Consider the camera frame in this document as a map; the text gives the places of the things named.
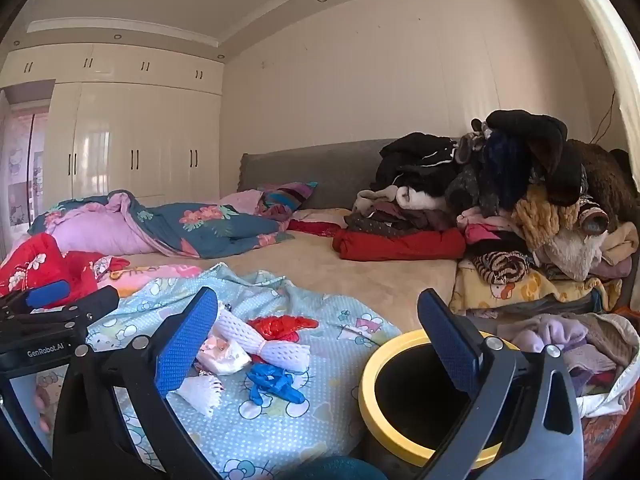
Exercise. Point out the white door frame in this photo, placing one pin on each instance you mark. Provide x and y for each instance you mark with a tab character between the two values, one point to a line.
615	50

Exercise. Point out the yellow cartoon blanket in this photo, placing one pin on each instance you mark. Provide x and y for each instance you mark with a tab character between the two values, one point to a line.
505	295

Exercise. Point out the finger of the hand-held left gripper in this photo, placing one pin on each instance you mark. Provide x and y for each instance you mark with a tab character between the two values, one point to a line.
92	302
47	293

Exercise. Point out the person's left hand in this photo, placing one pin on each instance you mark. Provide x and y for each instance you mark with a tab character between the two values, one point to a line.
42	412

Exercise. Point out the yellow-rimmed black bin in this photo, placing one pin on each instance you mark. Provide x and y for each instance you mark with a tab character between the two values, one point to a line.
371	395

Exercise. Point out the white wrapper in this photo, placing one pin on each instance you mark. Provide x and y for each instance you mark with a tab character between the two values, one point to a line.
225	360

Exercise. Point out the white foam net sleeve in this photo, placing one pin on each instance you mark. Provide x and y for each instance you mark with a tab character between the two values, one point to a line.
280	352

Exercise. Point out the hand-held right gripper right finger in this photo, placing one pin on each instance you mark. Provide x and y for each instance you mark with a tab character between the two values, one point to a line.
450	347

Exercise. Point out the white torn foam piece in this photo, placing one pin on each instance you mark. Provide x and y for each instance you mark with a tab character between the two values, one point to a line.
200	392

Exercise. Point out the pink cartoon pillow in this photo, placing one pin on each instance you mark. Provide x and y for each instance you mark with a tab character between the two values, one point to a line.
150	272

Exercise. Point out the pile of clothes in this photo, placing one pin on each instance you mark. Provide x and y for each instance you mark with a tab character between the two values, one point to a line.
500	175

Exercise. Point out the grey padded headboard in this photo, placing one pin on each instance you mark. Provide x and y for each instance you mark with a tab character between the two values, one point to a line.
325	175

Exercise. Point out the basket of clothes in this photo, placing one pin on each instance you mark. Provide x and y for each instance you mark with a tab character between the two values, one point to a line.
560	335

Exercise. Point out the blue floral quilt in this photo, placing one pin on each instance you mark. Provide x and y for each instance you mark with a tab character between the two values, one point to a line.
210	225

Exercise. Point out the blue plastic glove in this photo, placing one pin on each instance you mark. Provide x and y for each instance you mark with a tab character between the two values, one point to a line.
270	380

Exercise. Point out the red plastic bag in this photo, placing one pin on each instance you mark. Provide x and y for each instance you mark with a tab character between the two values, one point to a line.
280	327

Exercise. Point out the light blue cartoon sheet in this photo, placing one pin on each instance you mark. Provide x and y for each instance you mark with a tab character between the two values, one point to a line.
300	410

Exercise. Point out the red folded garment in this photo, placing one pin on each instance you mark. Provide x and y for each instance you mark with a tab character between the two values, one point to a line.
400	247

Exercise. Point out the pink cartoon curtain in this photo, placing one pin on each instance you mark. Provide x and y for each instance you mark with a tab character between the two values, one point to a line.
20	170

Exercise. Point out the red cartoon blanket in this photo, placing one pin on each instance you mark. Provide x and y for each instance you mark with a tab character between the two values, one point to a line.
30	265

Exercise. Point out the beige bed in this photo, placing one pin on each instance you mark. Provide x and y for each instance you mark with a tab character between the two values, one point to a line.
350	280

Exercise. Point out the cream glossy wardrobe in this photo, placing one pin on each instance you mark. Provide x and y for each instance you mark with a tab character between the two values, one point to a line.
150	125

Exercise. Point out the striped colourful pillow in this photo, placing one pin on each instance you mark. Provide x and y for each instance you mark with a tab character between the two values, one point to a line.
286	195

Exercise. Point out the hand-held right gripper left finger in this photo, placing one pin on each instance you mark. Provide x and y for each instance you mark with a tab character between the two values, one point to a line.
186	342

